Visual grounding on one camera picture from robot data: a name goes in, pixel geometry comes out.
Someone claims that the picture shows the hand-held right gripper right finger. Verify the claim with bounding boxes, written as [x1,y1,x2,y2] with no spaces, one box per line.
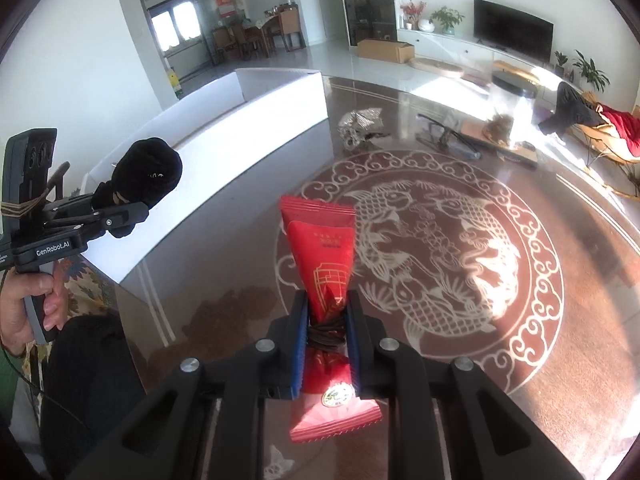
[346,290,583,480]

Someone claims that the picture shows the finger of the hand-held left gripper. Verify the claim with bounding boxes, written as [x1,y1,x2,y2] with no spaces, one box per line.
[44,194,102,219]
[79,201,151,242]

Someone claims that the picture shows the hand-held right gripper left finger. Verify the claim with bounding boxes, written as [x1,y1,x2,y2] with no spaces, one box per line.
[107,290,309,480]

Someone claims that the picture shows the brown hair tie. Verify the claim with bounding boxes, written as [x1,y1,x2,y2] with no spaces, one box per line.
[306,317,348,352]

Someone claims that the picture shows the red foil packet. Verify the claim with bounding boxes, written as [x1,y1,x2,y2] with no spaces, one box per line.
[279,196,383,445]

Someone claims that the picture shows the white storage box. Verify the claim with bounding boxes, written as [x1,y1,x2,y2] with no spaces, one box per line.
[80,67,328,285]

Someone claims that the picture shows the person's left hand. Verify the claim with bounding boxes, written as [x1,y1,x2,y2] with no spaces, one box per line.
[0,264,68,352]

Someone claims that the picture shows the tan elastic band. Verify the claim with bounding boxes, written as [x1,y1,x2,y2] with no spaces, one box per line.
[0,199,46,218]

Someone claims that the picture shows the floral patterned cushion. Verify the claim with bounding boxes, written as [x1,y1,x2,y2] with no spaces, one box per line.
[47,255,121,321]

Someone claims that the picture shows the person's dark trousers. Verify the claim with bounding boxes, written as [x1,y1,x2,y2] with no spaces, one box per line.
[39,314,148,480]

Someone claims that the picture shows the wooden dining table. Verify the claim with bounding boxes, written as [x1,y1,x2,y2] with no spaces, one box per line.
[240,17,281,60]

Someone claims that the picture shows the rhinestone bow hair clip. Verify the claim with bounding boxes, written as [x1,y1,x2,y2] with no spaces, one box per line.
[339,107,391,148]

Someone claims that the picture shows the flat brown board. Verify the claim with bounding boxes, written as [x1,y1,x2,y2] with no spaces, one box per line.
[460,119,540,165]

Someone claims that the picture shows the wooden sideboard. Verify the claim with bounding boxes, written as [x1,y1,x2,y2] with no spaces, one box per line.
[277,4,307,52]

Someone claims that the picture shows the cardboard box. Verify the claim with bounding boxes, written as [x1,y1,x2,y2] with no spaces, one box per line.
[356,38,416,63]

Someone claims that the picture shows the clear jar black lid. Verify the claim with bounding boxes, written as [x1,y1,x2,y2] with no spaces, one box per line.
[487,71,540,148]

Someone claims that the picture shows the person in red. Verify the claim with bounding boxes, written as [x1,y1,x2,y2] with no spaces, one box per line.
[570,92,640,196]

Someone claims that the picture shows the glass display cabinet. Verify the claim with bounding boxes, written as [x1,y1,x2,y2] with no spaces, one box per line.
[336,0,398,46]

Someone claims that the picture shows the white television cabinet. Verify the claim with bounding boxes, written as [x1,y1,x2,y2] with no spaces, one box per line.
[397,27,566,86]

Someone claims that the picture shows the wooden stool hairpin legs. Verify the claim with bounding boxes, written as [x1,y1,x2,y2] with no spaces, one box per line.
[492,60,538,83]

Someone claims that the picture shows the red flowers in vase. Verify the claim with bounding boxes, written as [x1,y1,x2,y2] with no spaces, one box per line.
[400,0,428,31]

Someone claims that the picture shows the green plant white pot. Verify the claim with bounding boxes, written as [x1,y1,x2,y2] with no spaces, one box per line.
[429,6,466,36]

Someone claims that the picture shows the black flat television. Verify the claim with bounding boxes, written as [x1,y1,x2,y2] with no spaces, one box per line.
[473,0,554,61]

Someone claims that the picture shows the large leafy potted plant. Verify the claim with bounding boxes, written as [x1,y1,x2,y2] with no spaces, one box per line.
[571,50,611,92]

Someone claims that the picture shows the black frame glasses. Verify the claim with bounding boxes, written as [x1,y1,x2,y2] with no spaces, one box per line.
[415,112,483,158]

